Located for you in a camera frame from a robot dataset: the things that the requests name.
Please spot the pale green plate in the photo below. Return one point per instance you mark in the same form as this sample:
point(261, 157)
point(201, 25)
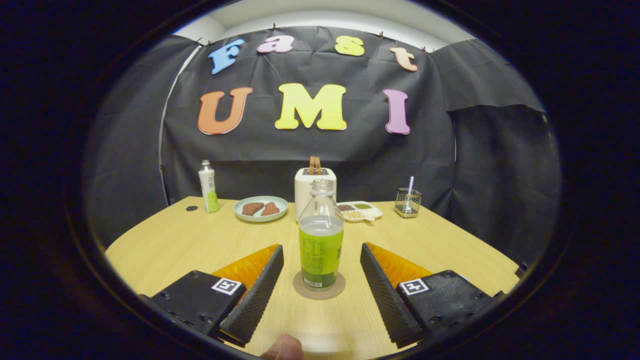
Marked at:
point(260, 219)

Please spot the white toaster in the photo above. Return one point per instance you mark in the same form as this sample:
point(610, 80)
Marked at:
point(303, 192)

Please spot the white straw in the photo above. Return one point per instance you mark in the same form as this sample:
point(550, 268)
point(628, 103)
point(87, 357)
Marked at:
point(411, 182)

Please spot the round brown coaster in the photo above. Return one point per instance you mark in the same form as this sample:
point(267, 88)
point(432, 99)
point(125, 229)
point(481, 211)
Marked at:
point(305, 293)

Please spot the black table clamp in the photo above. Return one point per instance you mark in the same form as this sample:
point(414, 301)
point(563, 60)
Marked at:
point(521, 270)

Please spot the brown toast slice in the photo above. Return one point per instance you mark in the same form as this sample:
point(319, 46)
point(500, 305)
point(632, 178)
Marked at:
point(315, 165)

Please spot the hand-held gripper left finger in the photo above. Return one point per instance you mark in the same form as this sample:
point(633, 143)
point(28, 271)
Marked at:
point(260, 290)

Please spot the small white bottle green label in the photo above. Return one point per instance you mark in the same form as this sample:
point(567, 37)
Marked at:
point(209, 192)

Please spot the white divided dish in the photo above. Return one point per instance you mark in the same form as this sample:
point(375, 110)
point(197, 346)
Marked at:
point(360, 211)

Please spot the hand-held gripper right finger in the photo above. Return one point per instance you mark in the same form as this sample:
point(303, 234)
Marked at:
point(385, 295)

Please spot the brown bread piece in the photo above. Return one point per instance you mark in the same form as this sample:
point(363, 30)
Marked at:
point(251, 208)
point(271, 210)

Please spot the wooden table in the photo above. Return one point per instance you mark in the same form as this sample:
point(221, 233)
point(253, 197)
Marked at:
point(175, 250)

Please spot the clear juice bottle green label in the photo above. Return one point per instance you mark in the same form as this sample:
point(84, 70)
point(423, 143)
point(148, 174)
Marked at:
point(321, 255)

